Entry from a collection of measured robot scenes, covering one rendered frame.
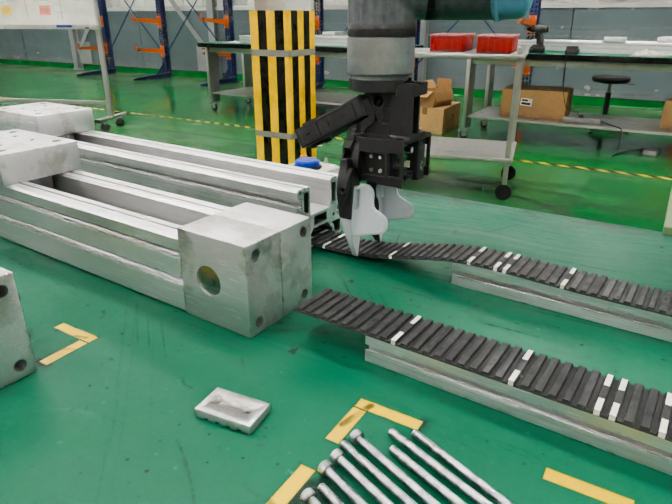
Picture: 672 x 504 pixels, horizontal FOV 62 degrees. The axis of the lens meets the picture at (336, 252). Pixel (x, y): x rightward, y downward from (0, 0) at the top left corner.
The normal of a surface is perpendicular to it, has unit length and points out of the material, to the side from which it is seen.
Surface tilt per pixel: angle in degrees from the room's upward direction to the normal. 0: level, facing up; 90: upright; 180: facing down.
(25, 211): 90
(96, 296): 0
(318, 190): 90
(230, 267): 90
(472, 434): 0
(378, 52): 90
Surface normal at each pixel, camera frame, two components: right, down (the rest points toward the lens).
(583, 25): -0.52, 0.33
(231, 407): 0.00, -0.92
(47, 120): 0.83, 0.22
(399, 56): 0.50, 0.34
